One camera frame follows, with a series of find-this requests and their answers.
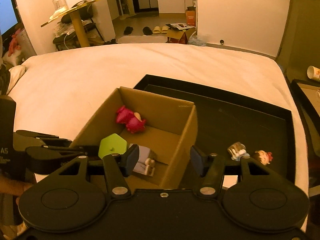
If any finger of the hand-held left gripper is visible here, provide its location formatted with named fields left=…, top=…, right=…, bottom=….
left=25, top=145, right=99, bottom=175
left=15, top=129, right=73, bottom=148

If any blue lit window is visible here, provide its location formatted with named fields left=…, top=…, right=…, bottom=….
left=0, top=0, right=19, bottom=34

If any white pillow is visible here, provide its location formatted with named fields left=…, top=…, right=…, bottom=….
left=6, top=64, right=27, bottom=95

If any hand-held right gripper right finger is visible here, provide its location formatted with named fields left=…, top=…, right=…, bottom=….
left=190, top=145, right=292, bottom=197

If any green toy box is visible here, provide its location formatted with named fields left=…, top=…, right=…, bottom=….
left=98, top=133, right=128, bottom=160

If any clear plastic bag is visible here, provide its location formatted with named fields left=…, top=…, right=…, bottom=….
left=189, top=31, right=208, bottom=47

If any person's left forearm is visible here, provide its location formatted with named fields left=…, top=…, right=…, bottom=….
left=0, top=175, right=34, bottom=197

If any pale floor rug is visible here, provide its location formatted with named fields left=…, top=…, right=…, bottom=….
left=117, top=34, right=167, bottom=44

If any black tray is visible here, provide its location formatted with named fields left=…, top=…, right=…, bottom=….
left=132, top=74, right=293, bottom=188

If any floor cardboard box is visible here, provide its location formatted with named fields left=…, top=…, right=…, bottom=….
left=166, top=22, right=196, bottom=44

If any glass jar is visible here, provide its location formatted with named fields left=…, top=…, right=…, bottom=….
left=52, top=0, right=68, bottom=12

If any orange box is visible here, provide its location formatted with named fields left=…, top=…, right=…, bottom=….
left=185, top=6, right=197, bottom=27

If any printed paper cup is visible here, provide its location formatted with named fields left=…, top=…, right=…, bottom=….
left=307, top=65, right=320, bottom=82

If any purple and white toy box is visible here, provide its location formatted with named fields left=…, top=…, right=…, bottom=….
left=132, top=144, right=158, bottom=177

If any pink toy figure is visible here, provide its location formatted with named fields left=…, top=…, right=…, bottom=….
left=115, top=105, right=147, bottom=133

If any red plush toy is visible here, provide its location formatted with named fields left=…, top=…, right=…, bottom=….
left=7, top=29, right=23, bottom=58

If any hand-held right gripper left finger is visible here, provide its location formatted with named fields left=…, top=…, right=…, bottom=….
left=51, top=144, right=140, bottom=197

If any round table with gold leg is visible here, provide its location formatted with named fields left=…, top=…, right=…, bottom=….
left=41, top=0, right=110, bottom=48

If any black chair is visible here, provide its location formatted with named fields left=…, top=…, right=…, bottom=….
left=52, top=4, right=105, bottom=52

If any brown-haired doll figure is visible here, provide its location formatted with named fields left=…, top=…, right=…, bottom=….
left=251, top=149, right=274, bottom=166

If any blue and white toy figure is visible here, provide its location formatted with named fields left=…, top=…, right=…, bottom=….
left=227, top=141, right=250, bottom=161

